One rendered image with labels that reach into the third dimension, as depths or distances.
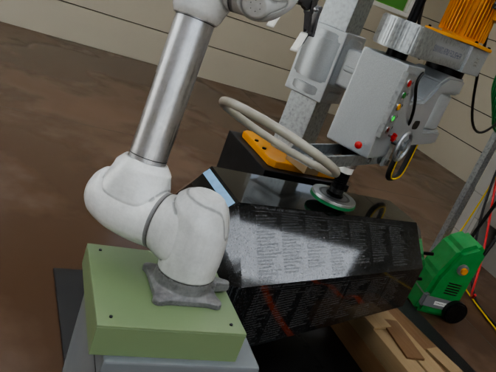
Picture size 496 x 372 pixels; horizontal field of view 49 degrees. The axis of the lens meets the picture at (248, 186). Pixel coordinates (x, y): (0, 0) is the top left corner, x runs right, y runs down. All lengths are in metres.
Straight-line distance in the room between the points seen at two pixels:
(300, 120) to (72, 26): 5.41
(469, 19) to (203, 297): 2.04
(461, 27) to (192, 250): 2.01
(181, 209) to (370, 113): 1.22
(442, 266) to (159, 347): 2.84
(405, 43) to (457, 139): 6.81
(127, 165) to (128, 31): 6.91
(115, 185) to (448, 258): 2.89
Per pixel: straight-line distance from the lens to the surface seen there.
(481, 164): 4.95
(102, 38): 8.24
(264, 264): 2.20
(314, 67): 3.13
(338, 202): 2.47
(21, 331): 2.59
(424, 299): 3.97
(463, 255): 3.90
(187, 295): 1.39
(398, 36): 2.30
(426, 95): 2.72
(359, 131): 2.36
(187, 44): 1.36
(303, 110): 3.23
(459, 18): 2.96
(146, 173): 1.37
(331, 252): 2.43
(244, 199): 2.24
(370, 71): 2.36
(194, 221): 1.31
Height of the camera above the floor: 1.67
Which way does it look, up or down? 20 degrees down
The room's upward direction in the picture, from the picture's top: 21 degrees clockwise
